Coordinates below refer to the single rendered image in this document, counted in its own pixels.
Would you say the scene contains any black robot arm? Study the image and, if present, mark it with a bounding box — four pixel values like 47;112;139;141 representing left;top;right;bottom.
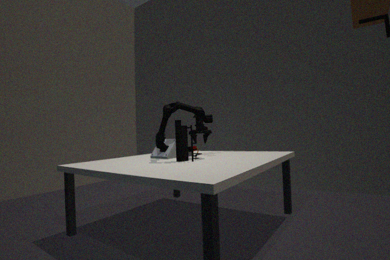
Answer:
155;102;213;152

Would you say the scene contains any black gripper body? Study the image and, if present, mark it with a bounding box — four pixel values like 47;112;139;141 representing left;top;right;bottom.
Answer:
193;123;211;135

